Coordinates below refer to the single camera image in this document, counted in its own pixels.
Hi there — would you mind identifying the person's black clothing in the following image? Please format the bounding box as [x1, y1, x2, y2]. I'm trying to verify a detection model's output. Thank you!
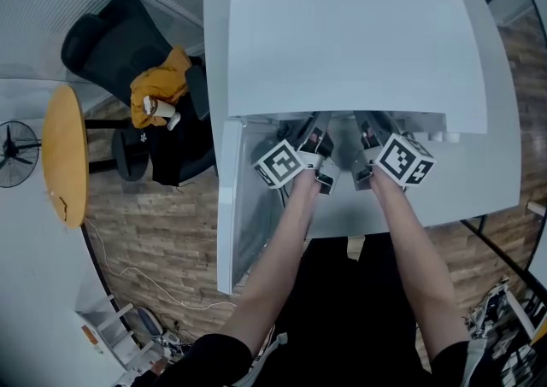
[140, 233, 479, 387]

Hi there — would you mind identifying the person's left forearm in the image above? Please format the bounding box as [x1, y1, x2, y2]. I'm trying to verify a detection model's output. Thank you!
[216, 167, 322, 357]

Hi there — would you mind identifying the white step rack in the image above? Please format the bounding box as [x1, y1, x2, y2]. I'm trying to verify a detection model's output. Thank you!
[75, 294, 147, 374]

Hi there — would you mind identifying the round wooden side table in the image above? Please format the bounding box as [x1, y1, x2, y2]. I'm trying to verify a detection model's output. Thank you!
[41, 84, 91, 230]

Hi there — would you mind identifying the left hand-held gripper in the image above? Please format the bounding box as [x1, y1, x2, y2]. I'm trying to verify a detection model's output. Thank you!
[251, 111, 342, 196]

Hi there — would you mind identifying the black office chair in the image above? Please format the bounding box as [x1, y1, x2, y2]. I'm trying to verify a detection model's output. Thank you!
[61, 0, 219, 186]

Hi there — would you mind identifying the white floor cable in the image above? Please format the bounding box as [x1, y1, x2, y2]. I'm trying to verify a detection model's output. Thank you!
[84, 217, 238, 312]

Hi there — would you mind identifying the black and white sneaker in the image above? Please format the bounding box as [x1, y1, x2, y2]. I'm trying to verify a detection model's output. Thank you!
[467, 281, 516, 340]

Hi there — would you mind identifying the white paper cup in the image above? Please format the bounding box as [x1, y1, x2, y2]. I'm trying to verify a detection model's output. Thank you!
[142, 95, 177, 120]

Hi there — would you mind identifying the black garment on chair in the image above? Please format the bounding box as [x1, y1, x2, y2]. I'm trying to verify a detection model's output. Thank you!
[149, 114, 217, 188]

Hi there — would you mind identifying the yellow jacket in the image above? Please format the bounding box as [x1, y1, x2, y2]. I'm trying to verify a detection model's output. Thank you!
[129, 45, 193, 129]

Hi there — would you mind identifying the black standing fan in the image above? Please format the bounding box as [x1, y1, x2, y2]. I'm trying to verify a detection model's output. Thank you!
[0, 120, 43, 189]

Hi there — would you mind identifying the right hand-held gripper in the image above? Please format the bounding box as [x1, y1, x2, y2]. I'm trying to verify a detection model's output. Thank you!
[351, 110, 437, 191]

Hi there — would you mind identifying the person's right forearm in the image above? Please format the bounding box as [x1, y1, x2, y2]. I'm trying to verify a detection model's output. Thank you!
[368, 169, 472, 361]

